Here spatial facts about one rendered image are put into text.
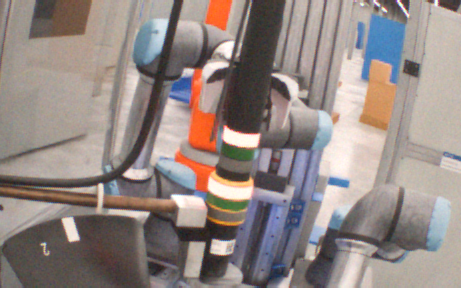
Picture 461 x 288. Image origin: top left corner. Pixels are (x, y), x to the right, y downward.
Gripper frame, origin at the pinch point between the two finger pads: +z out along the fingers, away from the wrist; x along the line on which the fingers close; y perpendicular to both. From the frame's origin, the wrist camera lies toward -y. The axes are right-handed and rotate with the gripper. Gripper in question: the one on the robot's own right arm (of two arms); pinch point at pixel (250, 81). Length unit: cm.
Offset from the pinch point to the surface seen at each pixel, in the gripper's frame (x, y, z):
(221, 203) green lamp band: 0.3, 10.5, 10.0
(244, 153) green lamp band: -0.8, 5.3, 9.5
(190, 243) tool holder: 2.6, 15.3, 10.8
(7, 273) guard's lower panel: 61, 77, -53
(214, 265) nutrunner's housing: -0.3, 18.1, 9.5
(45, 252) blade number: 21.1, 24.4, 7.5
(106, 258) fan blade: 13.4, 24.9, 3.0
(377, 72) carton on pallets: -234, 61, -894
